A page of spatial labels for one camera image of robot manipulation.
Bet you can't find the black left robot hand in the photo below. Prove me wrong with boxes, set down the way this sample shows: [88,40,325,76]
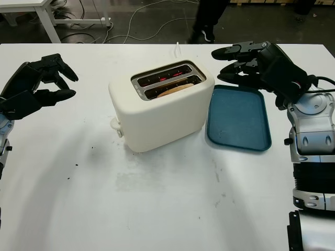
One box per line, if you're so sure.
[0,53,79,108]

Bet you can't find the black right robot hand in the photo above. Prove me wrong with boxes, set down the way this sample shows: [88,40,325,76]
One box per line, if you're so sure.
[210,40,306,91]

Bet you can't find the person in beige jacket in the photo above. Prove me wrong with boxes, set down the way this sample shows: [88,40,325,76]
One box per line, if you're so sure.
[187,0,228,44]

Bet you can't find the brown toast slice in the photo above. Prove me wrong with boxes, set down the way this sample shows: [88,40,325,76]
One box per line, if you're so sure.
[157,83,196,99]

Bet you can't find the cream two-slot toaster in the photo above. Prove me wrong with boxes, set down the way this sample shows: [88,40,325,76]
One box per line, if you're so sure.
[108,59,216,154]

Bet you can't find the black stand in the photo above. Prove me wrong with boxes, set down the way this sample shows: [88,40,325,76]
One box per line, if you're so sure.
[294,0,316,23]

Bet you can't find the blue plastic tray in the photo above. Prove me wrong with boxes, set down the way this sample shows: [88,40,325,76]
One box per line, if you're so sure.
[206,84,272,152]

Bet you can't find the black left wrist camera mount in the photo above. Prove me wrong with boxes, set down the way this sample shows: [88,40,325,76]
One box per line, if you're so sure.
[0,90,43,121]

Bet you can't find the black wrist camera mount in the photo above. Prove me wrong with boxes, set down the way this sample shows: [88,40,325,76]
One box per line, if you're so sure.
[260,56,308,110]
[0,90,43,121]

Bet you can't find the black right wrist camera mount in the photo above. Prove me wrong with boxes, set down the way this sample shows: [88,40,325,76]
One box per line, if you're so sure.
[260,56,308,110]

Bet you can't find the white table leg frame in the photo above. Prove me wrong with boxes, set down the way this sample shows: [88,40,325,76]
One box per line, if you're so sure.
[0,0,112,44]

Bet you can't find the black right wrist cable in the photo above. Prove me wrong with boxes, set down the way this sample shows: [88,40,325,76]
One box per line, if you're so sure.
[306,75,335,94]

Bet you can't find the white toaster power cord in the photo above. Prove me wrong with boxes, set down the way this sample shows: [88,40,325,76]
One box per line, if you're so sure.
[171,41,183,59]

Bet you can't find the white floor cable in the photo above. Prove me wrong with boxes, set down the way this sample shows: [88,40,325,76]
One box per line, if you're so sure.
[103,0,199,44]

